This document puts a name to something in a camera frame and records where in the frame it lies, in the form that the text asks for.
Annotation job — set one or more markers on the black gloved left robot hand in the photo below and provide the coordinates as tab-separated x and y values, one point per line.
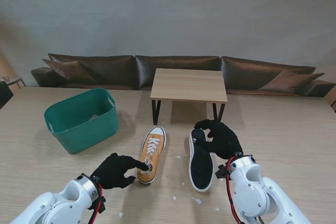
113	171

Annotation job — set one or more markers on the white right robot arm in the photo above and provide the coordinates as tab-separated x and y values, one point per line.
252	192

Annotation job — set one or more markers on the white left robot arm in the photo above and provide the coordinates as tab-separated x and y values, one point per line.
60	203

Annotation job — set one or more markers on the green plastic basket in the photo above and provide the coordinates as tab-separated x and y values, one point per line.
76	129

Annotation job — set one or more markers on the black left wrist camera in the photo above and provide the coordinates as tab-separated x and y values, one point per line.
101	205

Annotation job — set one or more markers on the light wooden furniture piece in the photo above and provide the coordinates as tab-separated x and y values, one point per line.
332	100

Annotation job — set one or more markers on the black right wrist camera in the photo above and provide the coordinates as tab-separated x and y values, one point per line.
221	172

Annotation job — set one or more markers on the small wooden black-legged table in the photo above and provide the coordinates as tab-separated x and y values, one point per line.
189	85

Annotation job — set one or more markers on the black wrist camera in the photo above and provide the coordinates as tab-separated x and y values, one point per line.
221	172
101	205

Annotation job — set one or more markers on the dark brown leather sofa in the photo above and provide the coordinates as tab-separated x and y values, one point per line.
110	69

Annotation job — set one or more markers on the small background side table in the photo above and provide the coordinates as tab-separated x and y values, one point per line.
14	80

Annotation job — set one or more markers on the brown bristle shoe brush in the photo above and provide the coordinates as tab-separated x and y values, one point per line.
94	117

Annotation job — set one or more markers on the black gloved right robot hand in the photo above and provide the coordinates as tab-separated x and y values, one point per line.
225	140

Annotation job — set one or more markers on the yellow canvas sneaker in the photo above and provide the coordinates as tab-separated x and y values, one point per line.
155	153
200	174

